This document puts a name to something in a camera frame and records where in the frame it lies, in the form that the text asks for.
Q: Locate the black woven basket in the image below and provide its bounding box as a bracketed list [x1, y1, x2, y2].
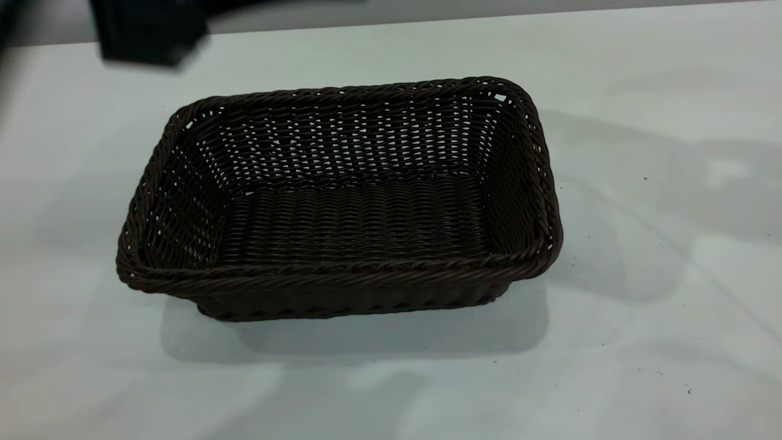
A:
[115, 76, 564, 323]

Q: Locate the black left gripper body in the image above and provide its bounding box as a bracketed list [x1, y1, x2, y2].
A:
[92, 0, 208, 67]

